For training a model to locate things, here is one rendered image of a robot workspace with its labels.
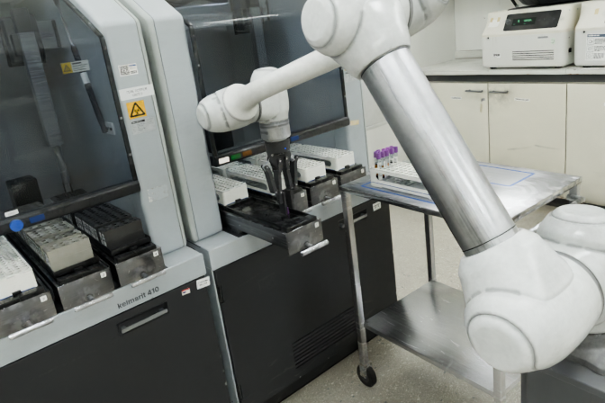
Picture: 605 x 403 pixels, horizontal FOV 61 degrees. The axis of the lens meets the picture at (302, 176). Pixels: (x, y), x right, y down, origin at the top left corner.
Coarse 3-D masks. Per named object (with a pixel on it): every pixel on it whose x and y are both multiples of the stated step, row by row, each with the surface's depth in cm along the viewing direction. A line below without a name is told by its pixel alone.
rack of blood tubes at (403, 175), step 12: (372, 168) 169; (384, 168) 167; (396, 168) 165; (408, 168) 164; (372, 180) 170; (384, 180) 168; (396, 180) 167; (408, 180) 165; (420, 180) 153; (408, 192) 159; (420, 192) 155
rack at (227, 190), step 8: (216, 176) 191; (216, 184) 181; (224, 184) 179; (232, 184) 179; (240, 184) 176; (216, 192) 174; (224, 192) 171; (232, 192) 174; (240, 192) 176; (224, 200) 172; (232, 200) 174
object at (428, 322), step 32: (352, 192) 171; (384, 192) 164; (512, 192) 150; (544, 192) 146; (576, 192) 154; (352, 224) 179; (352, 256) 181; (352, 288) 186; (448, 288) 206; (384, 320) 190; (416, 320) 187; (448, 320) 185; (416, 352) 171; (448, 352) 168; (480, 384) 152; (512, 384) 152
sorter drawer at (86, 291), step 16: (16, 240) 169; (32, 256) 154; (48, 272) 141; (80, 272) 136; (96, 272) 137; (64, 288) 132; (80, 288) 135; (96, 288) 138; (112, 288) 140; (64, 304) 133; (80, 304) 136
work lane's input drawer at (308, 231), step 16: (224, 208) 172; (240, 208) 172; (256, 208) 170; (272, 208) 168; (240, 224) 164; (256, 224) 156; (272, 224) 151; (288, 224) 149; (304, 224) 150; (320, 224) 153; (272, 240) 152; (288, 240) 146; (304, 240) 150; (320, 240) 154
